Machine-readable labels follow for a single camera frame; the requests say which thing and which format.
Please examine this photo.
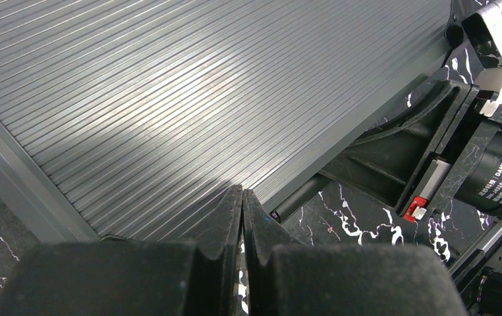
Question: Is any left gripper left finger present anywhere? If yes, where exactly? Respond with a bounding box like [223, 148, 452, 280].
[0, 185, 243, 315]

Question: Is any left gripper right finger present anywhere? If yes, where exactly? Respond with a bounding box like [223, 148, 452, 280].
[242, 190, 467, 315]

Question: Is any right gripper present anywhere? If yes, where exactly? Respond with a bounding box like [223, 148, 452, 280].
[320, 80, 502, 222]

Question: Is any black poker set case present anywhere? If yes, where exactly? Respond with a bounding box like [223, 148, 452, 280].
[0, 1, 453, 242]

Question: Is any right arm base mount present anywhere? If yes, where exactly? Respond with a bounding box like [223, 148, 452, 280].
[449, 220, 502, 315]

